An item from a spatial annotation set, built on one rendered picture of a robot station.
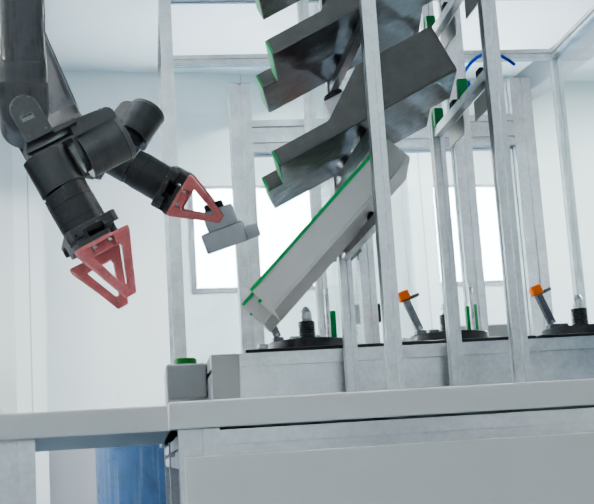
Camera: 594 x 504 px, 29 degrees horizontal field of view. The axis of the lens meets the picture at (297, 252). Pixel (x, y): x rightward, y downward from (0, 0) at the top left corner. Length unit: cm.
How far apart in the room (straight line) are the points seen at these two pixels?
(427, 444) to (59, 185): 52
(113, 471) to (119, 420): 301
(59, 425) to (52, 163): 31
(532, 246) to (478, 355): 138
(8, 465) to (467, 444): 50
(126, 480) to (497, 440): 304
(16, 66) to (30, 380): 1091
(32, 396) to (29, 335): 63
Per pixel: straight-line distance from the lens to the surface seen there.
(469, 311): 211
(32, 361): 1231
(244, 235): 172
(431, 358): 193
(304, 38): 166
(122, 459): 429
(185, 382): 201
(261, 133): 321
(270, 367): 188
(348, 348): 185
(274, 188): 175
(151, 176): 172
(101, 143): 143
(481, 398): 133
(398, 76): 164
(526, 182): 333
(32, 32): 147
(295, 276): 157
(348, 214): 158
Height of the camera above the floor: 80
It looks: 10 degrees up
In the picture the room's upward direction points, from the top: 4 degrees counter-clockwise
